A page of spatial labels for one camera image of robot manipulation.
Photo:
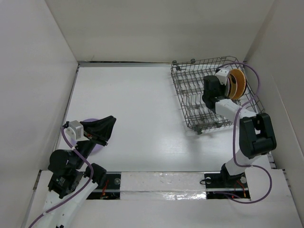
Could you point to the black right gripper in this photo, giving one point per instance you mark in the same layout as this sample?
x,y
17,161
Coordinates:
x,y
224,88

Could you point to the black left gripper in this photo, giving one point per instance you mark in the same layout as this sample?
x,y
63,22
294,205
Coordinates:
x,y
99,129

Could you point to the white plate red characters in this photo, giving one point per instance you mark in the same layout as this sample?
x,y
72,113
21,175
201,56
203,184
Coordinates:
x,y
228,86

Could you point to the woven bamboo plate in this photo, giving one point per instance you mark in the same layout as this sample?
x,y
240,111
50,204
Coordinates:
x,y
241,82

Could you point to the yellow brown patterned plate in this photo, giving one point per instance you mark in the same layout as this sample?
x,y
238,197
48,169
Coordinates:
x,y
233,87

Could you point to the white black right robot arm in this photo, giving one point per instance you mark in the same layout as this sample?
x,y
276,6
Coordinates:
x,y
255,132

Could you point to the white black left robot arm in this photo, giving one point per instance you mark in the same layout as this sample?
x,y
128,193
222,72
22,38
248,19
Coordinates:
x,y
73,177

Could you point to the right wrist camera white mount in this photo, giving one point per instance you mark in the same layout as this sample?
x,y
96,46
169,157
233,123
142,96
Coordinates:
x,y
222,75

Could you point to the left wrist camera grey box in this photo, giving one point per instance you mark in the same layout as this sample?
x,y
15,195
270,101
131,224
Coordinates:
x,y
75,130

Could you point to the grey wire dish rack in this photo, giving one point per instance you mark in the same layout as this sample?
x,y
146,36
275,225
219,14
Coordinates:
x,y
199,84

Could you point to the metal base rail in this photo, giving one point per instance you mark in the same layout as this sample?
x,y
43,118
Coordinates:
x,y
169,186

